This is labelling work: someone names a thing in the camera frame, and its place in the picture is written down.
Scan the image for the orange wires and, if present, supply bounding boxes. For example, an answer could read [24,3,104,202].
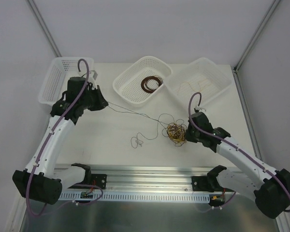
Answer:
[177,78,212,96]

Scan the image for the black thin wire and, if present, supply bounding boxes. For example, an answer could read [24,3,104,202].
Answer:
[107,102,184,148]

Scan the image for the brown yellow wire ball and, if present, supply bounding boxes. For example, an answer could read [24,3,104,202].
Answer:
[162,119,187,147]

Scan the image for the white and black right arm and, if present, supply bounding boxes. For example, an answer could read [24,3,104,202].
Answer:
[185,111,290,219]

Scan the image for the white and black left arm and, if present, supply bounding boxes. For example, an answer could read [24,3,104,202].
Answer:
[12,77,108,205]

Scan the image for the white basket left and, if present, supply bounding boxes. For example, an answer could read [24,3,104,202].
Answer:
[38,57,87,106]

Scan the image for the white basket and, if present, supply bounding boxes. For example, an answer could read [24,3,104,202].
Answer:
[113,56,173,108]
[38,57,87,106]
[164,58,232,110]

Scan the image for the white basket middle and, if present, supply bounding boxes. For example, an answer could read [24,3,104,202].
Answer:
[113,56,173,108]

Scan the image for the white basket right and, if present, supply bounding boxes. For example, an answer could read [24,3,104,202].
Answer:
[164,58,232,110]

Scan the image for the small connector board right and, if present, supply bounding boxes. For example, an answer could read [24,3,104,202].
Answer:
[211,195,225,202]

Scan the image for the small green circuit board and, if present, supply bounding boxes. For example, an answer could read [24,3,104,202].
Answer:
[80,192,94,199]

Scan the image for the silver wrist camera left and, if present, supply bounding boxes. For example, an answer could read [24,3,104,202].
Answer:
[88,70,98,83]

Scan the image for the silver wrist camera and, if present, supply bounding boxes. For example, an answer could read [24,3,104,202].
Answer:
[194,105,206,113]
[88,70,98,83]

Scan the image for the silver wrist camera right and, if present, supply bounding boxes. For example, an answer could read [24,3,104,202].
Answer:
[194,105,206,113]

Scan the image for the brown wire coil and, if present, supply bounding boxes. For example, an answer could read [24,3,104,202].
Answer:
[140,75,164,93]

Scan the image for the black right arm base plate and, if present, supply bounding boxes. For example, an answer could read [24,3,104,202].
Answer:
[191,176,223,192]

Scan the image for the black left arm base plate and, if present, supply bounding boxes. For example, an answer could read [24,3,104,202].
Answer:
[89,174,107,189]

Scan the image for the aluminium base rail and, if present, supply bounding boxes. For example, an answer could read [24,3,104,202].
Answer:
[55,164,254,194]

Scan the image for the white slotted cable duct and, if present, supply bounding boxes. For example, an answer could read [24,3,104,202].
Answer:
[59,191,210,203]

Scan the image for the aluminium frame post right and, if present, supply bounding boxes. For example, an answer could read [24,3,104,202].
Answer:
[234,0,282,73]

